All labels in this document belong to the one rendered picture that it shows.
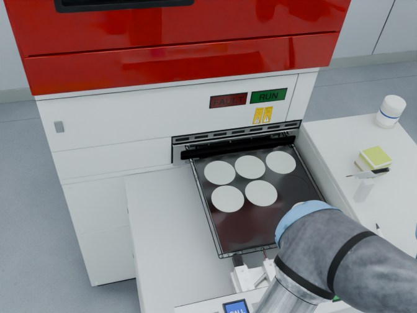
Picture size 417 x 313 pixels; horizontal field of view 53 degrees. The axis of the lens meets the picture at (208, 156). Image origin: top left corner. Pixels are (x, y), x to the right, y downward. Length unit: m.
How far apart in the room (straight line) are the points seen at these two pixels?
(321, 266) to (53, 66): 0.73
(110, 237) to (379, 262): 1.23
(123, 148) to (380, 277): 0.90
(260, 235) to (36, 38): 0.76
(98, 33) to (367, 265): 0.73
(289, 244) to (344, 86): 2.73
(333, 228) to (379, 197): 0.64
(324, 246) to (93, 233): 1.14
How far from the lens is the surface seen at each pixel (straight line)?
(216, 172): 1.32
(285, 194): 1.31
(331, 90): 3.31
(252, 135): 1.40
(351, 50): 3.54
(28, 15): 0.99
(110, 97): 1.18
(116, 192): 1.48
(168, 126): 1.28
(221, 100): 1.26
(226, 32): 1.07
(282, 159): 1.41
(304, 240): 0.70
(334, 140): 1.43
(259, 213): 1.25
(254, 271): 1.17
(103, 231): 1.67
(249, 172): 1.34
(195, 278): 1.21
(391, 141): 1.51
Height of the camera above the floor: 1.91
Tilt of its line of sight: 47 degrees down
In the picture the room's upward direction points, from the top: 6 degrees clockwise
